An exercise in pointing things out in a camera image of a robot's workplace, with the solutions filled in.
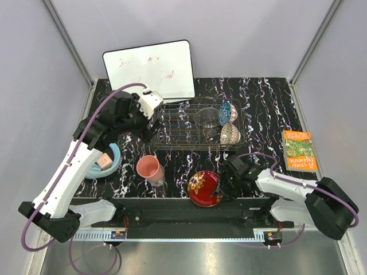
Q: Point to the whiteboard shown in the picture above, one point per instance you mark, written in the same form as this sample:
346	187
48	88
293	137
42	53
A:
165	68

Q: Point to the blue patterned bowl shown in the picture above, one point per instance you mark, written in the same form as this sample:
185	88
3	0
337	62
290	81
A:
228	113

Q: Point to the wire dish rack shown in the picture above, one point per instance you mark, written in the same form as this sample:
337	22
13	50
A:
179	131

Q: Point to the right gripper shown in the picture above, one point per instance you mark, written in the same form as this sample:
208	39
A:
229	193

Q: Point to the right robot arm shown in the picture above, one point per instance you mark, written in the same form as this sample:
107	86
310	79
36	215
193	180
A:
320	203

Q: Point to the clear glass plate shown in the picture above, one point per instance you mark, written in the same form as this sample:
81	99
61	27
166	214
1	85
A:
208	117

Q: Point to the red floral plate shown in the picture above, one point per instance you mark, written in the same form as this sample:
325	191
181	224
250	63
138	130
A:
200	187

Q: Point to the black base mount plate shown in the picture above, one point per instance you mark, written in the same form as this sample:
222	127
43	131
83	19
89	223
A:
161	219

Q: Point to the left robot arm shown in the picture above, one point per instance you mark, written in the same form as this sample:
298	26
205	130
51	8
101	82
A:
52	210

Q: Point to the pink tumbler cup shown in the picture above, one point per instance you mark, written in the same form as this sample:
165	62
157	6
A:
149	168

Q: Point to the orange green book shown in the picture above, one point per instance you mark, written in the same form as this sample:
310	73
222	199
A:
299	154

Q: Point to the red patterned white bowl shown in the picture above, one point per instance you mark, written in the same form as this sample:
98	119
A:
229	134

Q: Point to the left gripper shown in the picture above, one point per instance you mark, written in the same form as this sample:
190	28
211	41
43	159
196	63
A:
144	133

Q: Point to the light blue headphones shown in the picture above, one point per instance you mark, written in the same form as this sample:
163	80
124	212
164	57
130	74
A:
95	172

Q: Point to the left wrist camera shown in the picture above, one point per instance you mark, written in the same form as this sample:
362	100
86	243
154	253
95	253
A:
149	101

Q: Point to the pink dice cube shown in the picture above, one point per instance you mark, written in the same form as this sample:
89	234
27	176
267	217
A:
104	162

